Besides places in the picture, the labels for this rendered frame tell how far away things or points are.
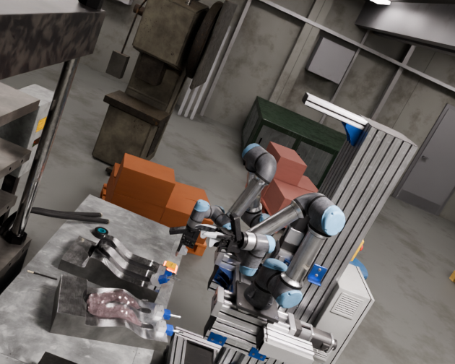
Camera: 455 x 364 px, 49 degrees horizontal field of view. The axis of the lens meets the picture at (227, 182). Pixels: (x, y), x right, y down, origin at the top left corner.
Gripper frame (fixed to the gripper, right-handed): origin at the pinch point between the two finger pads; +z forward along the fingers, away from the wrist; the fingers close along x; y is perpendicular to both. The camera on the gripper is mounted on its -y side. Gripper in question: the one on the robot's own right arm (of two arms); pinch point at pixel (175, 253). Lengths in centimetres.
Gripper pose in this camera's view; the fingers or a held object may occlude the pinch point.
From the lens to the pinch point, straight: 283.5
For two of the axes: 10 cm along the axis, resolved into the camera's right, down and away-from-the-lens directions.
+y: 9.1, 4.0, 0.9
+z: -4.0, 8.6, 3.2
